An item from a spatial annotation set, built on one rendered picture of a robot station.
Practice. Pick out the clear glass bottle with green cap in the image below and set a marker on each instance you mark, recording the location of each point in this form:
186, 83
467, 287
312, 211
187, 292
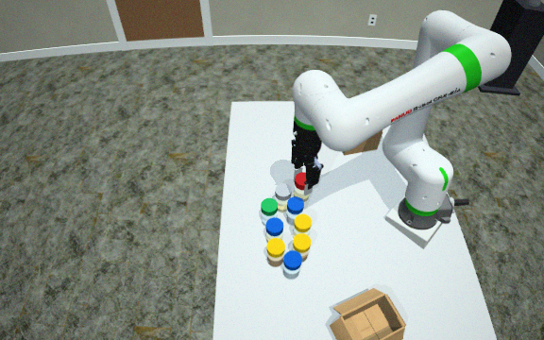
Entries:
269, 207

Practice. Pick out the blue-capped bottle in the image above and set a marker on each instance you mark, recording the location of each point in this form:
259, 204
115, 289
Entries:
274, 229
291, 265

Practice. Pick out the glass bottle with grey cap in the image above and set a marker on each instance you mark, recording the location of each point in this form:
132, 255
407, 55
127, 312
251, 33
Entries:
282, 194

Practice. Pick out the clear glass bottle with red cap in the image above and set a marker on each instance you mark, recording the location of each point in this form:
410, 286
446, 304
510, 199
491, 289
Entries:
299, 187

